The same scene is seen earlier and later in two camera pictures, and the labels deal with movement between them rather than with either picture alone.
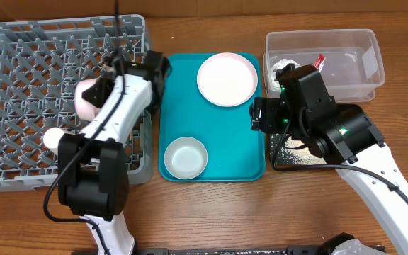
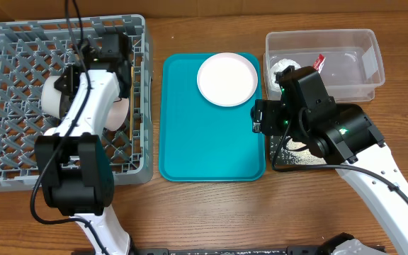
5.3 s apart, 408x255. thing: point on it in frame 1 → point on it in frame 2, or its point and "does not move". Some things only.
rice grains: x=298 y=156 does not move
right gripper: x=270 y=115 does not move
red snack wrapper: x=319 y=62 does not move
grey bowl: x=185 y=158 → x=54 y=101
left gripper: x=103 y=87 → x=74 y=73
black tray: x=293 y=156 does not move
